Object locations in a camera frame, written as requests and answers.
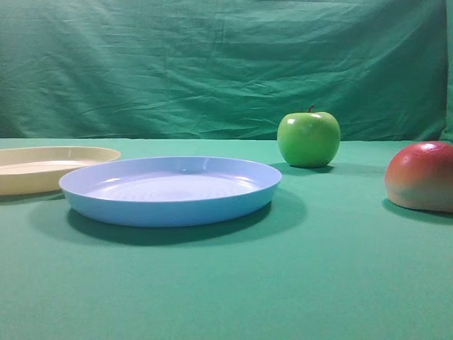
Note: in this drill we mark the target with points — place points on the red and yellow bread bun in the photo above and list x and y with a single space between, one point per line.
419 177

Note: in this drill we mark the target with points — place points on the blue plastic plate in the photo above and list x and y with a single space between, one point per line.
170 191

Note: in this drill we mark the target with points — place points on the yellow plastic plate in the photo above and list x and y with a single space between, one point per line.
31 170

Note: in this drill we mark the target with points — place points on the green apple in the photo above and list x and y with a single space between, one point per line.
308 139

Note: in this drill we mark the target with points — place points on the green cloth backdrop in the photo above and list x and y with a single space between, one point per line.
224 69

